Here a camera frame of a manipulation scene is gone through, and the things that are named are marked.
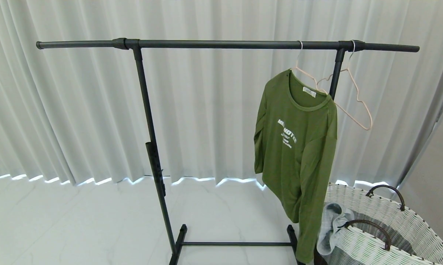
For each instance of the white curtain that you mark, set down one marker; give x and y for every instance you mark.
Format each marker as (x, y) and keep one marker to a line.
(206, 110)

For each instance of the green printed shirt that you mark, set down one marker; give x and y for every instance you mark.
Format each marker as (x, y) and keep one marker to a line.
(298, 165)

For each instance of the pale grey garment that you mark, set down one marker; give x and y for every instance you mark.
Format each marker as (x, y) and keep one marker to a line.
(332, 221)

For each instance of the black clothes rack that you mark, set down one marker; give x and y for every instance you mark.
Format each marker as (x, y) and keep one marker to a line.
(225, 44)

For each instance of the pink clothes hanger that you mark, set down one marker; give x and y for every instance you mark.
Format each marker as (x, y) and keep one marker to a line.
(354, 82)
(305, 73)

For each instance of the white laundry basket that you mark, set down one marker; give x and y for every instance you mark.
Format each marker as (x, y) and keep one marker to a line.
(390, 221)

